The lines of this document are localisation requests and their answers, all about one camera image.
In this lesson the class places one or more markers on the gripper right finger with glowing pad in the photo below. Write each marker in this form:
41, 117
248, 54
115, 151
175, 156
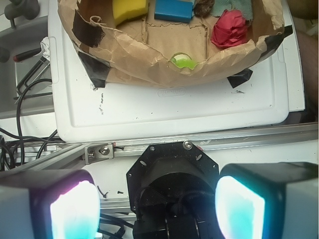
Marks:
268, 200

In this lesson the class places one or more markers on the red handled screwdriver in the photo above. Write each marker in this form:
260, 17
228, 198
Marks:
25, 55

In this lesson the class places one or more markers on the yellow sponge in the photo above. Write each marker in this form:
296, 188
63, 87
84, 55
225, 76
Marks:
128, 9

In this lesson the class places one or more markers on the aluminium frame rail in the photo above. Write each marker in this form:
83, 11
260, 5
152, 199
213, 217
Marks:
272, 144

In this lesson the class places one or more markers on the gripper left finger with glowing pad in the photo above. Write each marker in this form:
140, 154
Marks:
48, 204

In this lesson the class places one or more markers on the brown paper bag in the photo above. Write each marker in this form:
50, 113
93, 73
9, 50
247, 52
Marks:
138, 52

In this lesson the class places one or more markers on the teal cloth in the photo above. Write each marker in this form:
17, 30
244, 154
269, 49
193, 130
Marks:
245, 6

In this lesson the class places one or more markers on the green sponge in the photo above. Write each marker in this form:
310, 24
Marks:
183, 60

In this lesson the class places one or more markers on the blue block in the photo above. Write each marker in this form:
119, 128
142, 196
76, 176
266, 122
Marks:
173, 10

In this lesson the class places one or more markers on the red crumpled paper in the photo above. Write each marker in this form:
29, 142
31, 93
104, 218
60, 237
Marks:
230, 30

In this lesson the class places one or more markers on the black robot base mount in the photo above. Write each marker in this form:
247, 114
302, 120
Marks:
171, 190

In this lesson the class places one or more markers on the brown furry object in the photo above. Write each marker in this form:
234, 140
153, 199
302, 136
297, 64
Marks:
202, 8

